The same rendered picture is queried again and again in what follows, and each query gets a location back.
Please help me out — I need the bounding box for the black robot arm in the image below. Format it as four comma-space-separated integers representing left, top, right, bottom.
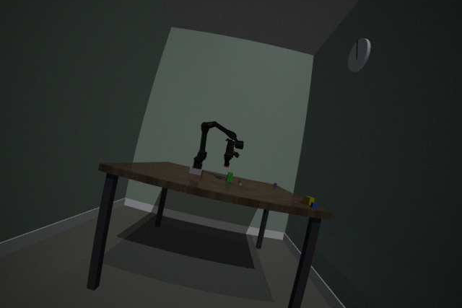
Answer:
193, 121, 244, 169

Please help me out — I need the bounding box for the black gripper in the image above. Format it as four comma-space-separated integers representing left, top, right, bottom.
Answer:
224, 146, 234, 166

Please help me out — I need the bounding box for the yellow block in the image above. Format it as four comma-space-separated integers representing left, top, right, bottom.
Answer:
303, 196, 314, 205

